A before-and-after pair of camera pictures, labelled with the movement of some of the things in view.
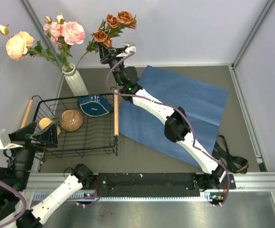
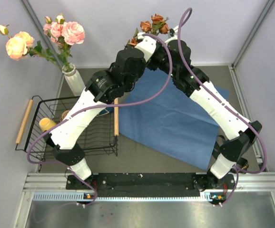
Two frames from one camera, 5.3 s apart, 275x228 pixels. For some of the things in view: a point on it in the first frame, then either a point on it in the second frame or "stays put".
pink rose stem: (72, 33) stays put
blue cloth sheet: (204, 107) stays put
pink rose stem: (54, 29) stays put
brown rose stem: (113, 26) to (158, 24)
